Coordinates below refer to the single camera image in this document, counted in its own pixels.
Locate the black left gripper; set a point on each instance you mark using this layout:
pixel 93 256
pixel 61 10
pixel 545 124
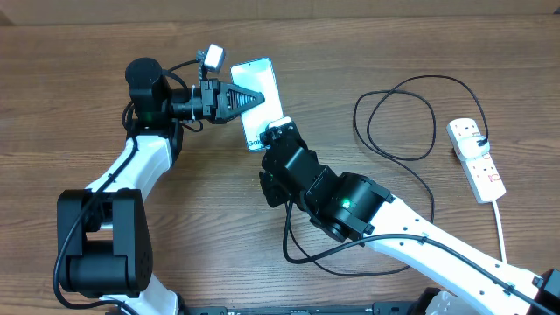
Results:
pixel 218 96

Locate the Samsung Galaxy smartphone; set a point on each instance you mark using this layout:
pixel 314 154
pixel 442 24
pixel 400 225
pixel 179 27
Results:
pixel 263 105

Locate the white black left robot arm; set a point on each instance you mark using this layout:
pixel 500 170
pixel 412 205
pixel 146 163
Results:
pixel 105 255

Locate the white charger plug adapter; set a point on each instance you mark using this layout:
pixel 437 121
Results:
pixel 471 147

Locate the white power strip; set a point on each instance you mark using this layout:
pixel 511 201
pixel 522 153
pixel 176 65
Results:
pixel 481 172

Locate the brown cardboard box wall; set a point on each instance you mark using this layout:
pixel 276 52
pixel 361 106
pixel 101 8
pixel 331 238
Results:
pixel 87 12

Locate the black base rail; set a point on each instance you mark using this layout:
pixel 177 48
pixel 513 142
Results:
pixel 377 308

